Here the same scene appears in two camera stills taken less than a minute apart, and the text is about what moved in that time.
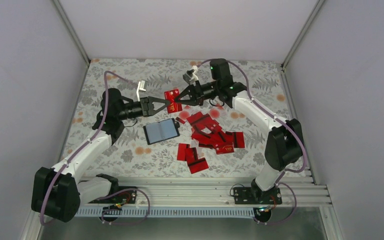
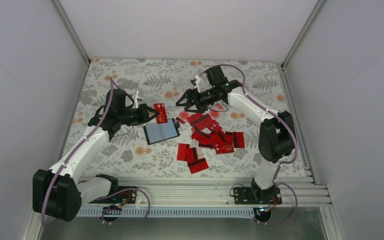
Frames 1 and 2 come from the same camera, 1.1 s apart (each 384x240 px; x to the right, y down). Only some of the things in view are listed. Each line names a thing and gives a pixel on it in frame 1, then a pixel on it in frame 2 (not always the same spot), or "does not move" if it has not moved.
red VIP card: x=174 y=106 -> x=162 y=118
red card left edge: x=181 y=154 does not move
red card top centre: x=200 y=120 does not move
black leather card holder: x=161 y=131 does not move
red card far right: x=238 y=139 does not move
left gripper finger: x=152 y=111 -> x=150 y=119
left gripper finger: x=151 y=99 -> x=157 y=112
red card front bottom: x=197 y=165 does not move
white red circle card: x=183 y=115 does not move
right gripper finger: x=194 y=100 -> x=198 y=109
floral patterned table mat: x=175 y=117 does not move
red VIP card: x=224 y=148 does not move
